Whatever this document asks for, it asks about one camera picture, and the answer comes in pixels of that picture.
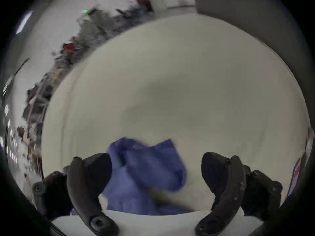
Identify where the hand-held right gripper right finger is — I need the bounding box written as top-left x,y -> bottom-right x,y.
195,152 -> 283,236

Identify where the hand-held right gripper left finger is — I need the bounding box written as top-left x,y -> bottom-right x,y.
32,153 -> 120,236

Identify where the blue garment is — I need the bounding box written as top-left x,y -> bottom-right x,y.
71,137 -> 195,216

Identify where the bed with beige sheet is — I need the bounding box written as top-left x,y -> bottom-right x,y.
41,14 -> 311,212

